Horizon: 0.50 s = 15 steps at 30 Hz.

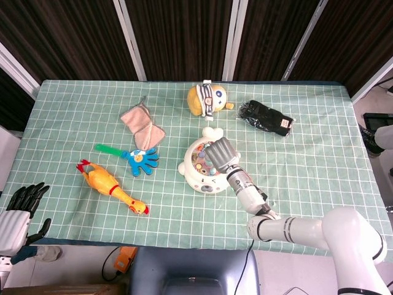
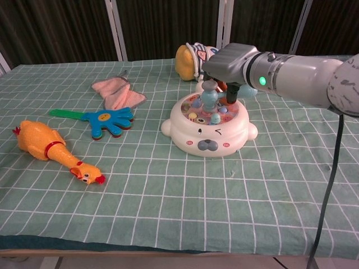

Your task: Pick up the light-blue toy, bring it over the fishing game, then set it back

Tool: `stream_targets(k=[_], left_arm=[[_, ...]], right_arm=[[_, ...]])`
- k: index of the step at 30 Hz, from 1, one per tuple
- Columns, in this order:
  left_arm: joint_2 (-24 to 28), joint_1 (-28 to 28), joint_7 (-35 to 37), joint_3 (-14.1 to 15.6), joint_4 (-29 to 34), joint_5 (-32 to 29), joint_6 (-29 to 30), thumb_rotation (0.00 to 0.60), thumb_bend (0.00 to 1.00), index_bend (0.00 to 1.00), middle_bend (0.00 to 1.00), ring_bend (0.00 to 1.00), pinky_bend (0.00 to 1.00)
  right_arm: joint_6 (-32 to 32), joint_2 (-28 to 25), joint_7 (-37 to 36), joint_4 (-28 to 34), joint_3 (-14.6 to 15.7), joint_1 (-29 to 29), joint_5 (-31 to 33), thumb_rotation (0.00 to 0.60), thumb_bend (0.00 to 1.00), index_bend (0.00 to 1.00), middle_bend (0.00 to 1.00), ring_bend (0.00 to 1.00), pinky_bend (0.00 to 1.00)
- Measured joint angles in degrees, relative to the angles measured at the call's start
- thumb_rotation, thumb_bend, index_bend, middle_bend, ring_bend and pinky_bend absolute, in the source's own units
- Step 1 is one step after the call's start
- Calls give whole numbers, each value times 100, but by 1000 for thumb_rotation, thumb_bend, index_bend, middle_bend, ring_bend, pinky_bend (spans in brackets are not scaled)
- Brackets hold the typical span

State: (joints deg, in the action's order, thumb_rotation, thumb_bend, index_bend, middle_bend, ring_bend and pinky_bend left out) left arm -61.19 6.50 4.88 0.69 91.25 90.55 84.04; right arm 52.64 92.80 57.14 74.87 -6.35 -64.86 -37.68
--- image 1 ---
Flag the silver right hand orange fingertips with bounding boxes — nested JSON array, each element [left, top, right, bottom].
[[204, 137, 241, 173]]

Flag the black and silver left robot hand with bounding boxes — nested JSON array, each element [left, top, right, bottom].
[[0, 182, 52, 258]]

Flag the white seal-shaped toy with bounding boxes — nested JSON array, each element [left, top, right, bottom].
[[177, 126, 241, 194]]

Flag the blue hand clapper toy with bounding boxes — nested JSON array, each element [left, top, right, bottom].
[[94, 143, 160, 178]]

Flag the blue and white floor rag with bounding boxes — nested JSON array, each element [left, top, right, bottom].
[[10, 245, 63, 265]]

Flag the black gloves in plastic bag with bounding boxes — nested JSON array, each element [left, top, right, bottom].
[[236, 100, 297, 138]]

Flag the yellow plush toy striped hat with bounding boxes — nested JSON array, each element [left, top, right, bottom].
[[187, 79, 235, 120]]

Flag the pink cloth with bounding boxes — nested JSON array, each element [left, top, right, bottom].
[[120, 96, 167, 149]]

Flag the yellow rubber chicken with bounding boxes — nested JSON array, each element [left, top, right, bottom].
[[76, 159, 150, 216]]

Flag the blue-grey robot torso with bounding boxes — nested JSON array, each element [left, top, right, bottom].
[[128, 247, 262, 295]]

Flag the orange device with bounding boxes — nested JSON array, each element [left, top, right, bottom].
[[113, 246, 138, 274]]

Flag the green checkered tablecloth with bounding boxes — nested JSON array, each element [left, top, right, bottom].
[[0, 80, 393, 258]]

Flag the dark sneaker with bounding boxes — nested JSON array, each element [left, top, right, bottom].
[[359, 124, 382, 154]]

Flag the black tablet screen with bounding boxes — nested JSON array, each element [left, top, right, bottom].
[[364, 112, 393, 132]]

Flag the person leg white trousers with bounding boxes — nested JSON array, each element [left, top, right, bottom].
[[375, 124, 393, 149]]

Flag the black cable of orange device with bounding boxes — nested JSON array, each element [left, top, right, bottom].
[[101, 247, 123, 282]]

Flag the white partition frame post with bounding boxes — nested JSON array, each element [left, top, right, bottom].
[[351, 57, 393, 104], [0, 41, 41, 99], [281, 0, 329, 81], [112, 0, 147, 81], [222, 0, 248, 81]]

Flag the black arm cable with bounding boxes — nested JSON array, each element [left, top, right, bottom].
[[235, 239, 254, 295]]

